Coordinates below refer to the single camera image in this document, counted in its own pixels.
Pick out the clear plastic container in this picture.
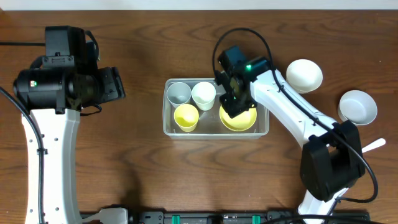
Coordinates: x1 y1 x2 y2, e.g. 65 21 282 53
162 78 269 140

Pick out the yellow plastic bowl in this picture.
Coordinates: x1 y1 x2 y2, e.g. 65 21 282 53
219 106 257 132

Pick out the grey plastic cup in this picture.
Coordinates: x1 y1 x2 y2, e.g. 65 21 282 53
166 82 192 108

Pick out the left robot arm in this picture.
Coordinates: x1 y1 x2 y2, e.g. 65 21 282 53
14 67 130 223

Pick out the white plastic fork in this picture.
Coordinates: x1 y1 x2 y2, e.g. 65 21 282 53
362 138 386 153

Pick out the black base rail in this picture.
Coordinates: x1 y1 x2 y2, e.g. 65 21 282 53
80 210 371 224

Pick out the white plastic bowl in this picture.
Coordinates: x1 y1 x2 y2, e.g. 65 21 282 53
286 59 323 94

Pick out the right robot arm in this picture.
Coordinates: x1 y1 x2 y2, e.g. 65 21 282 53
215 56 364 215

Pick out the grey plastic bowl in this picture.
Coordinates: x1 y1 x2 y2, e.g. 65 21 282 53
337 90 377 126

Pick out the yellow plastic cup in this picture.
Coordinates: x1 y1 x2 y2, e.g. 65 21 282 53
174 104 199 133

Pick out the white plastic cup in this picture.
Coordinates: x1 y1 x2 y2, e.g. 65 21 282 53
192 82 216 111

